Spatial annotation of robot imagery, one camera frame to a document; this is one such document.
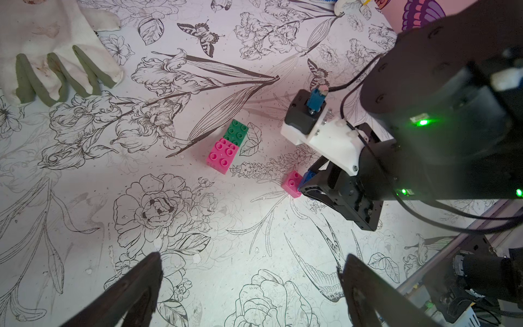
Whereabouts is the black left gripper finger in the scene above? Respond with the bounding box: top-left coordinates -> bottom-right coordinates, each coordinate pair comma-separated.
63,252 -> 163,326

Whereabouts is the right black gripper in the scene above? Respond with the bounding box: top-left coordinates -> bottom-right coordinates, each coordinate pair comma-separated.
299,124 -> 438,327

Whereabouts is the blue lego brick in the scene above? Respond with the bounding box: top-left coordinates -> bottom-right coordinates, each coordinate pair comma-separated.
301,170 -> 316,185

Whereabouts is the pink lego brick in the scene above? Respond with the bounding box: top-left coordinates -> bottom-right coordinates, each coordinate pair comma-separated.
281,170 -> 302,198
206,138 -> 239,174

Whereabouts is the green lego brick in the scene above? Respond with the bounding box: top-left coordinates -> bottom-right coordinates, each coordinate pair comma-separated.
223,119 -> 249,147

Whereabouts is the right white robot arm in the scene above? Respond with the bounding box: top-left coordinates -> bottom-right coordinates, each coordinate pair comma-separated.
304,1 -> 522,208

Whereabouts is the white green garden glove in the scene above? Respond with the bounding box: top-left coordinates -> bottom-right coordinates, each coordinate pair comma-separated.
1,1 -> 124,107

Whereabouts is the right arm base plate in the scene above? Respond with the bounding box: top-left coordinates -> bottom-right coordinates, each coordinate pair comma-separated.
422,236 -> 522,323

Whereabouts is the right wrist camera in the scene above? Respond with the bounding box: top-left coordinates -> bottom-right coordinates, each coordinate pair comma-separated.
281,89 -> 365,177

